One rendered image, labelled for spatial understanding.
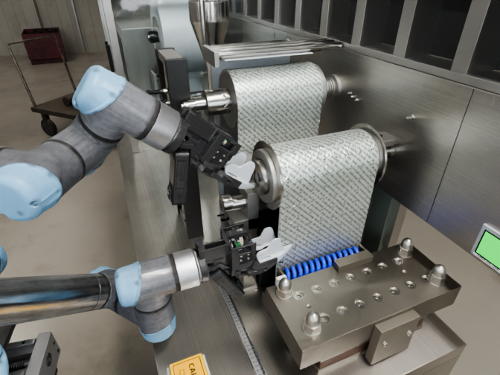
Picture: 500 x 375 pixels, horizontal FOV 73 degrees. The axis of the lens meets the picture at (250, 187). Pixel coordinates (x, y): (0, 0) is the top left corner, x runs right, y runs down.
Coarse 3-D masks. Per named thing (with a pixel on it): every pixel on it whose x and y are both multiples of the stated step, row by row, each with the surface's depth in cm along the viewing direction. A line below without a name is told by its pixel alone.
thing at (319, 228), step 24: (360, 192) 76; (288, 216) 71; (312, 216) 73; (336, 216) 77; (360, 216) 80; (288, 240) 74; (312, 240) 78; (336, 240) 81; (360, 240) 85; (288, 264) 79
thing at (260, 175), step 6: (258, 162) 68; (258, 168) 68; (264, 168) 67; (252, 174) 72; (258, 174) 70; (264, 174) 67; (252, 180) 73; (258, 180) 70; (264, 180) 67; (258, 186) 70; (264, 186) 68; (258, 192) 71; (264, 192) 69
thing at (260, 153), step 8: (376, 144) 74; (256, 152) 71; (264, 152) 68; (264, 160) 67; (272, 168) 66; (272, 176) 65; (272, 184) 66; (272, 192) 67; (264, 200) 72; (272, 200) 69
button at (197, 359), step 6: (198, 354) 72; (186, 360) 71; (192, 360) 71; (198, 360) 71; (174, 366) 70; (180, 366) 70; (186, 366) 70; (192, 366) 70; (198, 366) 70; (204, 366) 70; (174, 372) 69; (180, 372) 69; (186, 372) 69; (192, 372) 69; (198, 372) 69; (204, 372) 69
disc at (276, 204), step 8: (256, 144) 72; (264, 144) 68; (272, 152) 65; (272, 160) 66; (280, 168) 64; (280, 176) 64; (280, 184) 65; (280, 192) 66; (280, 200) 67; (272, 208) 71
